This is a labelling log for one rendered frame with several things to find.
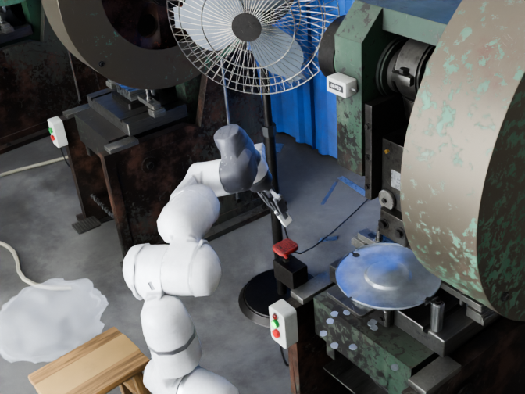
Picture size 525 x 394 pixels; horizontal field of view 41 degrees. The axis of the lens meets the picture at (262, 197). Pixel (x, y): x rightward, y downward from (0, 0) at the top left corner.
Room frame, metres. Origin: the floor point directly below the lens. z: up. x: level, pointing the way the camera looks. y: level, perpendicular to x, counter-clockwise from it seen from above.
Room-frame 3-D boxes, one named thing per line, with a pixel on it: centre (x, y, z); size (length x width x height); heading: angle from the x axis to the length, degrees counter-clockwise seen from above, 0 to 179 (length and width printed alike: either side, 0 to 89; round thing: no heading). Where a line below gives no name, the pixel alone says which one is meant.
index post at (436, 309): (1.39, -0.43, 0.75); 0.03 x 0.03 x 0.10; 35
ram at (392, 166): (1.58, -0.40, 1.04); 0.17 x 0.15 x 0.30; 125
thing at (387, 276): (1.53, -0.33, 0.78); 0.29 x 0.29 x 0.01
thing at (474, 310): (1.46, -0.53, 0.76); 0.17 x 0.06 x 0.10; 35
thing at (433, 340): (1.60, -0.43, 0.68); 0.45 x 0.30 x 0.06; 35
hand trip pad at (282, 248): (1.74, -0.06, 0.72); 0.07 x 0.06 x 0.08; 125
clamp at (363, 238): (1.74, -0.34, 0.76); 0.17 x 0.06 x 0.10; 35
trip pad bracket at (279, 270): (1.73, -0.07, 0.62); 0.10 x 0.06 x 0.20; 35
